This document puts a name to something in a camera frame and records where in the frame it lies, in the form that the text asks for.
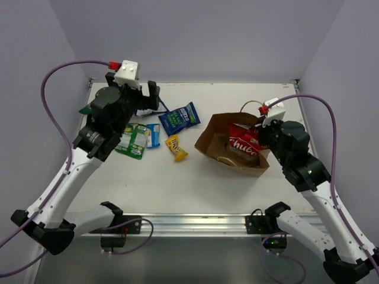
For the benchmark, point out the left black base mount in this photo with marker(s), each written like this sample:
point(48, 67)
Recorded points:
point(114, 237)

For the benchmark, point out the aluminium rail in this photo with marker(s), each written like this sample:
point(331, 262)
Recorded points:
point(194, 225)

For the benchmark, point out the brown paper bag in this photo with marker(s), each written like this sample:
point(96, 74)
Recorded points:
point(214, 142)

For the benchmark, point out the red snack bag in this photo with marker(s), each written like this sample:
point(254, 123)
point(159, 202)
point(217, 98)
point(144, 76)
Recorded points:
point(243, 140)

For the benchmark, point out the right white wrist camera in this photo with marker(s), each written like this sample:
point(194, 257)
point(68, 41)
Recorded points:
point(271, 110)

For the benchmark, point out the blue silver crisps bag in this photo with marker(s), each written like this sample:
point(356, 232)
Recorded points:
point(149, 112)

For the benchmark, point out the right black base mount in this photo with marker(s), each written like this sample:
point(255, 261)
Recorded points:
point(264, 223)

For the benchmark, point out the dark green snack packet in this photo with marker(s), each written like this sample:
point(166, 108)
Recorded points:
point(85, 110)

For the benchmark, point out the dark blue crisps bag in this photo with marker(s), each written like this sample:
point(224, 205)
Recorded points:
point(177, 120)

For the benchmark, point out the yellow m&m packet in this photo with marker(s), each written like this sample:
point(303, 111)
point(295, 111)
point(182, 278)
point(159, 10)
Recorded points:
point(173, 144)

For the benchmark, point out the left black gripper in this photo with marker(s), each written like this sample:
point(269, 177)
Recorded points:
point(130, 89)

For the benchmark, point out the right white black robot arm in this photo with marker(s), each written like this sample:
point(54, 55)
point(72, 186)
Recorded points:
point(346, 253)

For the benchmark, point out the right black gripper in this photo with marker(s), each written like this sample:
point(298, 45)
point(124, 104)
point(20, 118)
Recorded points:
point(262, 131)

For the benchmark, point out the blue white snack packet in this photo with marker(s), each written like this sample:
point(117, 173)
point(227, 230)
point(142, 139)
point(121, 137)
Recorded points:
point(153, 137)

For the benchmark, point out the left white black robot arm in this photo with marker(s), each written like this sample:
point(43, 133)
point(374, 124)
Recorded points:
point(47, 221)

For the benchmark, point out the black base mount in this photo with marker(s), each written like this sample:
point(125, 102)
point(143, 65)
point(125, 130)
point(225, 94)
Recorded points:
point(114, 237)
point(264, 223)

